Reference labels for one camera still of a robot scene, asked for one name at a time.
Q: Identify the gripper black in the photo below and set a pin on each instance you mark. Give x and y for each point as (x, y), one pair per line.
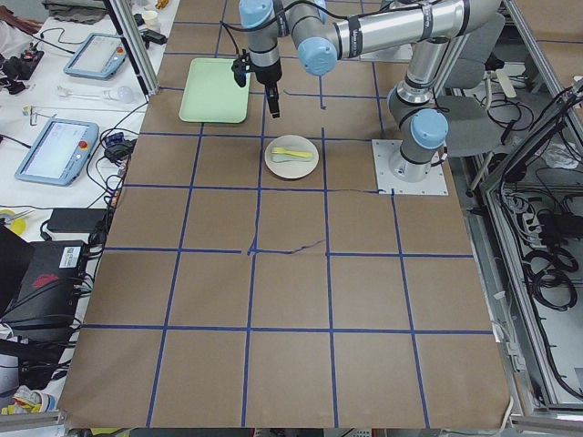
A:
(269, 75)

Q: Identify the yellow plastic fork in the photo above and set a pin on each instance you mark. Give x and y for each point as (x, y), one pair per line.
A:
(291, 153)

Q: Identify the white round plate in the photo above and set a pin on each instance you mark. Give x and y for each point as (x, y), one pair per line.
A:
(291, 170)

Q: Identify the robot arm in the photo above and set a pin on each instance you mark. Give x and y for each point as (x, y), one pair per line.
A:
(427, 25)

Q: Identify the light green plastic spoon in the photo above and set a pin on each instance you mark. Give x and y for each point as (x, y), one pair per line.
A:
(281, 159)

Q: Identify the light green tray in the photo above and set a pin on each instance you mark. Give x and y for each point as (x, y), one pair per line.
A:
(212, 95)

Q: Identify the white light bulb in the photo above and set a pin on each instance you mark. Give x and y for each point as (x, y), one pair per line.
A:
(121, 94)

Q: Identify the paper cup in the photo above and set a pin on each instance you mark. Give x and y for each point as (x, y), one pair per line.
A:
(151, 20)

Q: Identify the upper blue teach pendant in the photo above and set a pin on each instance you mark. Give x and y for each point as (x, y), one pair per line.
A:
(99, 57)

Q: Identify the blue teach pendant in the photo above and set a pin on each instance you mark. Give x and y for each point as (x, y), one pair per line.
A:
(99, 57)
(59, 153)

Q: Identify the lower blue teach pendant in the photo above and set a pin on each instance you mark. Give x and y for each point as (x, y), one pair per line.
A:
(59, 153)

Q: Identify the black power adapter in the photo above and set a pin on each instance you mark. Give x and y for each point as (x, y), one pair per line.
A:
(75, 220)

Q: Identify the aluminium frame post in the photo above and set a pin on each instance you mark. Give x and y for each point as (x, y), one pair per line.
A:
(123, 20)

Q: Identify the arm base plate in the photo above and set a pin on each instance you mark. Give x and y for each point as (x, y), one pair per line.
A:
(397, 176)
(399, 54)

